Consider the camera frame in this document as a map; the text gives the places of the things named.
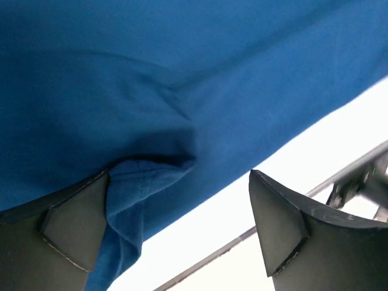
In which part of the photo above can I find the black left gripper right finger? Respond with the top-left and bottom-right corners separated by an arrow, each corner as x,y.
249,170 -> 387,291

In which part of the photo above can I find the blue t shirt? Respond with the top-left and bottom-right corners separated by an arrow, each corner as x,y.
1,1 -> 387,290

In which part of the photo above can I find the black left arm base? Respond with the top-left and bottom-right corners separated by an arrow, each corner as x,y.
326,152 -> 387,222

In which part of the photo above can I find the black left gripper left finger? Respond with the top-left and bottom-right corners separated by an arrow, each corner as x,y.
1,171 -> 109,291

